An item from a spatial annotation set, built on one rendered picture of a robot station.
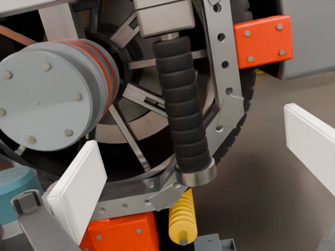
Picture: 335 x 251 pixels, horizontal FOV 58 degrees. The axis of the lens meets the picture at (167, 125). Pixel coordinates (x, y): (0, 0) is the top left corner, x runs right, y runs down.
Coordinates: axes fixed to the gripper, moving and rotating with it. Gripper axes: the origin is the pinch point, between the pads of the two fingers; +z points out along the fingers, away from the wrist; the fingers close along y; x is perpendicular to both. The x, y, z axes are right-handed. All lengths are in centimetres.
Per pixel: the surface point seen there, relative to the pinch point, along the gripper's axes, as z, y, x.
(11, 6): 13.4, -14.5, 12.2
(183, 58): 10.4, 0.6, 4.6
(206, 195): 127, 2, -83
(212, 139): 32.5, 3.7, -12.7
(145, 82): 58, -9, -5
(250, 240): 87, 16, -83
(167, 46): 10.2, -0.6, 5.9
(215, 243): 62, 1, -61
